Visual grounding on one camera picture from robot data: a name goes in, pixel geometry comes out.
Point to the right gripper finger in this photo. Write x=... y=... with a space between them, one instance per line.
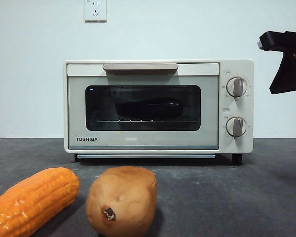
x=291 y=76

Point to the purple eggplant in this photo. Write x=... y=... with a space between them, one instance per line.
x=148 y=108

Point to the beige oven knob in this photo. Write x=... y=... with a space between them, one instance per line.
x=236 y=87
x=236 y=127

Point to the cream Toshiba toaster oven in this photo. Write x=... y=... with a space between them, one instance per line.
x=236 y=106

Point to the metal crumb tray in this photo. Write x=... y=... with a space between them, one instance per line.
x=145 y=156

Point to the brown potato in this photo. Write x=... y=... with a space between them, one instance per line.
x=123 y=197

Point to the orange corn cob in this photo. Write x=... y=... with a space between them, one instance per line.
x=34 y=200

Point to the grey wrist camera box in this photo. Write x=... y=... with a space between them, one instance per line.
x=271 y=40

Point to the white wall socket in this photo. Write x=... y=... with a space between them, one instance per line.
x=95 y=11

